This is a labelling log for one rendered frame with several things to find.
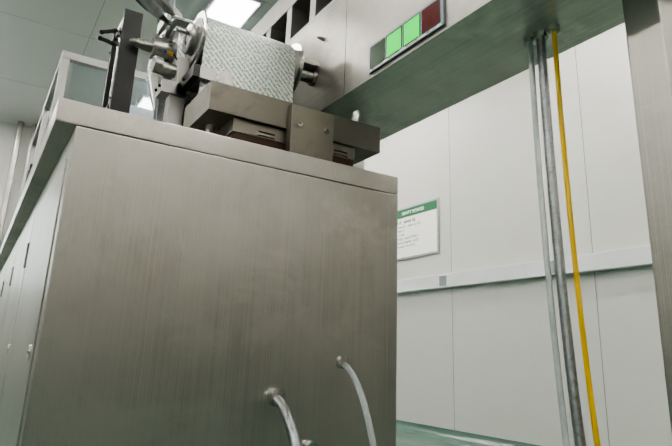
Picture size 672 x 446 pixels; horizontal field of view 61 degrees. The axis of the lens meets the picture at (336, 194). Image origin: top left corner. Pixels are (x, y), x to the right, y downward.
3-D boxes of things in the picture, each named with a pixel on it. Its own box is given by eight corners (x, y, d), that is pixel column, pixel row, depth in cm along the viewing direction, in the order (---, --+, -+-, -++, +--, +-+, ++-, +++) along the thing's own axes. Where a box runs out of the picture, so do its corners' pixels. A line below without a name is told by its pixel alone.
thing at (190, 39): (181, 60, 138) (182, 36, 142) (189, 62, 139) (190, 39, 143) (191, 39, 133) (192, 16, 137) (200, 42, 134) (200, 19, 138)
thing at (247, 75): (195, 122, 128) (203, 48, 133) (288, 145, 140) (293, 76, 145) (196, 121, 127) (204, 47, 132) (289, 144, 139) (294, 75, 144)
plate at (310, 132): (284, 156, 115) (287, 106, 118) (327, 166, 120) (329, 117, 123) (290, 153, 113) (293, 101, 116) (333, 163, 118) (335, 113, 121)
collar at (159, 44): (147, 62, 161) (150, 41, 162) (168, 68, 164) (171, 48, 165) (153, 52, 155) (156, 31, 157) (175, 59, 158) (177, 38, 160)
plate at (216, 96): (182, 133, 121) (185, 107, 123) (341, 170, 141) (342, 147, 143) (208, 108, 108) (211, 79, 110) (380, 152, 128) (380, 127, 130)
